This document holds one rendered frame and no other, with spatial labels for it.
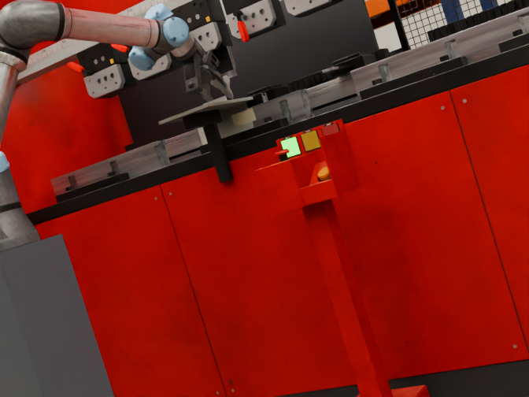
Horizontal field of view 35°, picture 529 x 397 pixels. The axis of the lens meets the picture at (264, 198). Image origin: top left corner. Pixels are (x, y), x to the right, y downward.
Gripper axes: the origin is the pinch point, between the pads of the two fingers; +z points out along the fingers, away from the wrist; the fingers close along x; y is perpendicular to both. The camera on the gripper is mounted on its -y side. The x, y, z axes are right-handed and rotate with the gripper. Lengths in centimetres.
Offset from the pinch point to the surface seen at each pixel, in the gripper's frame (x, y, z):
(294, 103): -21.9, -2.6, 8.4
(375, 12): 4, 148, 83
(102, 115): 86, 48, 19
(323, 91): -20.2, 18.7, 23.1
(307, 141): -36.4, -32.6, -0.5
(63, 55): 56, 23, -24
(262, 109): -10.8, -1.6, 7.3
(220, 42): -3.8, 13.8, -10.9
